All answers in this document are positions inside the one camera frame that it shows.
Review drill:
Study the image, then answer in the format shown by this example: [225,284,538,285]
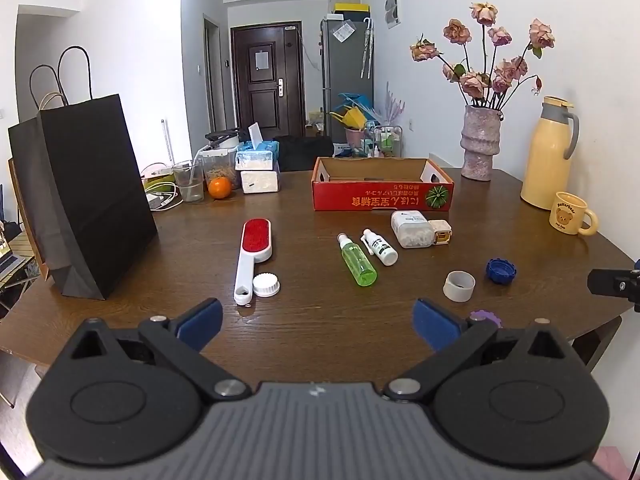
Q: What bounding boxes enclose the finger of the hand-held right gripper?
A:
[587,259,640,313]

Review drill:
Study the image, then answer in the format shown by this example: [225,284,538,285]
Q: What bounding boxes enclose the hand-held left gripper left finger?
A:
[50,297,253,403]

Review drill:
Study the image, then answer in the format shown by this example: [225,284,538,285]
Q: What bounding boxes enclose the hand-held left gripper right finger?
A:
[382,297,591,403]

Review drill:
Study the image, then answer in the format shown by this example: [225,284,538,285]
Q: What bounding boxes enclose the white round plastic cup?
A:
[443,270,476,303]

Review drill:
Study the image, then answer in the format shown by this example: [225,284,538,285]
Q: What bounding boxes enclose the purple ribbed cap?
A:
[468,309,502,328]

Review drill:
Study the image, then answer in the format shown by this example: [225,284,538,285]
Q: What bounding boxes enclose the white ribbed cap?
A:
[252,272,281,297]

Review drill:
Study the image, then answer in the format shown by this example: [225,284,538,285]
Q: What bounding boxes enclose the blue ribbed cap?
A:
[485,258,517,285]

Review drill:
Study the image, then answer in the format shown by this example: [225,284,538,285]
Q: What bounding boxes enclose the small white spray bottle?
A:
[361,228,399,266]

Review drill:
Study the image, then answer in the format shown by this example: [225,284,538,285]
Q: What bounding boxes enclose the white plastic jar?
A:
[390,210,435,250]

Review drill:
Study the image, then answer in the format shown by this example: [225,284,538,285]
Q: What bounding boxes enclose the green spray bottle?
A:
[337,232,378,288]

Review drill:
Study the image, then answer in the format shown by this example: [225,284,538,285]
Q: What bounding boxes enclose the red and white lint brush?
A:
[233,217,275,306]

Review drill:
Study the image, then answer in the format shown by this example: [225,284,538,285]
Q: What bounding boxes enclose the red cardboard box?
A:
[311,156,455,211]

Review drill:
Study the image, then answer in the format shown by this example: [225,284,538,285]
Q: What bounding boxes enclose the yellow bear mug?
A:
[548,191,599,236]

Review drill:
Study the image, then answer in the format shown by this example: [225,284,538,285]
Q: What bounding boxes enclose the yellow thermos jug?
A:
[520,96,580,210]

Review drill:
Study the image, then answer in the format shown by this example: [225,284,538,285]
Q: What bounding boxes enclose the glass cup with straw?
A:
[172,160,206,204]

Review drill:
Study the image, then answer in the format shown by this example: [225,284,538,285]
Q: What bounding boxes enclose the purple tissue pack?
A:
[240,170,281,194]

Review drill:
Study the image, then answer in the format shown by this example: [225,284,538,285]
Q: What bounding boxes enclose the clear plastic food container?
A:
[201,145,239,183]

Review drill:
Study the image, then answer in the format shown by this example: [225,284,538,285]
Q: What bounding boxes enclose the blue tissue pack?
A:
[235,122,280,172]

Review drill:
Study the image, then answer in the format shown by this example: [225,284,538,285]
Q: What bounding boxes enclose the black paper bag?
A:
[7,46,159,301]

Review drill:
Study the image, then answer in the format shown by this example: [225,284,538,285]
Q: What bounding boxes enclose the metal storage rack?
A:
[367,125,403,158]

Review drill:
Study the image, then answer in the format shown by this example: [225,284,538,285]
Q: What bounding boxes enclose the laptop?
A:
[0,230,31,281]

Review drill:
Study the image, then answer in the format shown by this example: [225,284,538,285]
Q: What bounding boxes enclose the black folding chair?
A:
[272,135,335,172]

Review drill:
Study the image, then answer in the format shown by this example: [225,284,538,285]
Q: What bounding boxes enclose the yellow plastic watering can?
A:
[330,107,367,130]

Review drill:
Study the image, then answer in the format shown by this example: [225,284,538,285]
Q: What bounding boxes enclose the purple clothes hangers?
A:
[382,82,406,126]

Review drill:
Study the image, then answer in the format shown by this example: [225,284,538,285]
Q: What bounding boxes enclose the dark wooden door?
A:
[231,21,307,136]

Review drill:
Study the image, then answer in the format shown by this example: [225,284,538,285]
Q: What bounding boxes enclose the blue plastic object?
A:
[337,92,373,111]

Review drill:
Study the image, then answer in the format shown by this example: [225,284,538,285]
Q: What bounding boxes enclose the grey interior door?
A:
[202,12,221,133]

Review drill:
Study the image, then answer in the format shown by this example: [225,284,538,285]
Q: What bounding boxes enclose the grey refrigerator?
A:
[320,16,375,136]

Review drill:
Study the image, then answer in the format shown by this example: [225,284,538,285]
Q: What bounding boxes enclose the yellow box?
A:
[334,2,372,20]

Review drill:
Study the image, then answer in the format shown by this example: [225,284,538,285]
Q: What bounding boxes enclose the white power strip with cables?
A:
[142,180,183,211]

